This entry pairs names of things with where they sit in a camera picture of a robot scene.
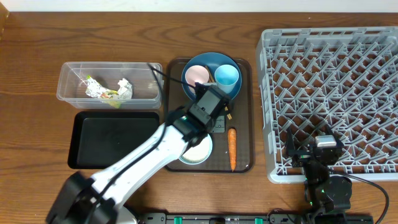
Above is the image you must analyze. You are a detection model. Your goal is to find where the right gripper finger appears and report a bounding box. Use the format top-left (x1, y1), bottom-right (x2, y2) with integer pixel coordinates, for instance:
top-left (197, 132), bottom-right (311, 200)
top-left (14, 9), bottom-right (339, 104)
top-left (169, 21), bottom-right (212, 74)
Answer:
top-left (325, 124), bottom-right (335, 136)
top-left (285, 128), bottom-right (295, 156)

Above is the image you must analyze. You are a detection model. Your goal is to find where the orange carrot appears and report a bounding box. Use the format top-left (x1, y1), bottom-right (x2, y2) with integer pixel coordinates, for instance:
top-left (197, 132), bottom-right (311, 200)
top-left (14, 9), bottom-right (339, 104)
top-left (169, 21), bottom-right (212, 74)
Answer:
top-left (228, 128), bottom-right (237, 171)

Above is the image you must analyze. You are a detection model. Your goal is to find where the light blue rice bowl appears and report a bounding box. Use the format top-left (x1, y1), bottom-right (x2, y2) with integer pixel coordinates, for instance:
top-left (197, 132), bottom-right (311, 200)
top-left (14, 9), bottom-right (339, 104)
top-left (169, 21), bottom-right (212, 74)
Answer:
top-left (179, 134), bottom-right (213, 165)

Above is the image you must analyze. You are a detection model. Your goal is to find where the white paper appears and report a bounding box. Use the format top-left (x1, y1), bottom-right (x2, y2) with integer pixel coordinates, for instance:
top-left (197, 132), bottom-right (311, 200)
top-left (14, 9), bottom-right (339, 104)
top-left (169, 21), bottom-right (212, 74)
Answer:
top-left (118, 78), bottom-right (133, 100)

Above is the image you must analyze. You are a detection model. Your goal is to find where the foil snack wrapper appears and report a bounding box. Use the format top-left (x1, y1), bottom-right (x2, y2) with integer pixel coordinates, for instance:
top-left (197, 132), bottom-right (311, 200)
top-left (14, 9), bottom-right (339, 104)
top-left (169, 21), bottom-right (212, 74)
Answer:
top-left (85, 75), bottom-right (121, 109)

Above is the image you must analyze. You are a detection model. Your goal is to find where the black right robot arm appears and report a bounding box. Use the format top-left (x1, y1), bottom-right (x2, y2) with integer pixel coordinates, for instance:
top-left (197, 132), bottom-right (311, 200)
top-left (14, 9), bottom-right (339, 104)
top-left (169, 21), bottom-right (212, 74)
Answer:
top-left (285, 126), bottom-right (352, 223)

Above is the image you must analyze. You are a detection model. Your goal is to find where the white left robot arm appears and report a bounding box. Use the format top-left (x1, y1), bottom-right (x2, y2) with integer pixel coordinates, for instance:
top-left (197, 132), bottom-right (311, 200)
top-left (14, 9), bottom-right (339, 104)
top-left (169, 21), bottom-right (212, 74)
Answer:
top-left (45, 109), bottom-right (221, 223)

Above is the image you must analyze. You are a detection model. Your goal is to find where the grey dishwasher rack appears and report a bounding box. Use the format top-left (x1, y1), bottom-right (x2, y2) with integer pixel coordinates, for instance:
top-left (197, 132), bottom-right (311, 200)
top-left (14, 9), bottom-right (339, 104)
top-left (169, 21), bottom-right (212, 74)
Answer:
top-left (256, 27), bottom-right (397, 184)

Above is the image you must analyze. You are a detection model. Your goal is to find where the dark brown serving tray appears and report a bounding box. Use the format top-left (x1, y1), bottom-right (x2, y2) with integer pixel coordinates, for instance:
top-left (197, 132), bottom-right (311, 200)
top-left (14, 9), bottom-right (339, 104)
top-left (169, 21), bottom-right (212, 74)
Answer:
top-left (165, 58), bottom-right (254, 174)

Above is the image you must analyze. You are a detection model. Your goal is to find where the wooden chopstick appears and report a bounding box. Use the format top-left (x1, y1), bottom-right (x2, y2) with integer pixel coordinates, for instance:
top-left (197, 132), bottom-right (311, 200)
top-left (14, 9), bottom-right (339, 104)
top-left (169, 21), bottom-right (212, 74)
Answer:
top-left (205, 65), bottom-right (232, 120)

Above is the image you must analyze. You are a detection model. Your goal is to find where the light blue cup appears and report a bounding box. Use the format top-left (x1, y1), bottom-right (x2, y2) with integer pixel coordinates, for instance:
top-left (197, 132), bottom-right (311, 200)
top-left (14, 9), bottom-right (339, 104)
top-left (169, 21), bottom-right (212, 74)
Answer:
top-left (215, 65), bottom-right (239, 94)

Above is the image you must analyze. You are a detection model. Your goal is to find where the pink cup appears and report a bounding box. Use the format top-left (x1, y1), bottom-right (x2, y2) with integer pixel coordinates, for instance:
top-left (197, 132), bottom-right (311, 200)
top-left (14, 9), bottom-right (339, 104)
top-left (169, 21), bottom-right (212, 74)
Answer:
top-left (185, 65), bottom-right (210, 86)

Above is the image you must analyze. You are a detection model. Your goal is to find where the dark blue plate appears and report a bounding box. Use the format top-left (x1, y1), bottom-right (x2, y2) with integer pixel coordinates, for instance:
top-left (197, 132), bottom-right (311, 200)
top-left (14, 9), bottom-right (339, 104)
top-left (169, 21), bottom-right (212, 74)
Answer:
top-left (181, 52), bottom-right (242, 100)

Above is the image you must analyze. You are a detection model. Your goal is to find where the black plastic tray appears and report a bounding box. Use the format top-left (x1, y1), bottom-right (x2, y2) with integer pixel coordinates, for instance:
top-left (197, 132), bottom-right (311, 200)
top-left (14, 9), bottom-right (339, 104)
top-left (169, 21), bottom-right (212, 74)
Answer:
top-left (67, 111), bottom-right (159, 169)

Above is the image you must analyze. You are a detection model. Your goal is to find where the clear plastic bin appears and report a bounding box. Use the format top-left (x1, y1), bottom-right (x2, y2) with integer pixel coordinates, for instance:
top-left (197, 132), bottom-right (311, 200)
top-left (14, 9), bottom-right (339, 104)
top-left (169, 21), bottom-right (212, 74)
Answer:
top-left (57, 62), bottom-right (163, 110)

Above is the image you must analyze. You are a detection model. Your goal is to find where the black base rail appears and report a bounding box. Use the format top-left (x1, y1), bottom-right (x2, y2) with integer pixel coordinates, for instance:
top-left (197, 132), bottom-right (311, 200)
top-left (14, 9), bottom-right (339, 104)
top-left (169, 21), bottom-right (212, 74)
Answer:
top-left (138, 210), bottom-right (374, 224)

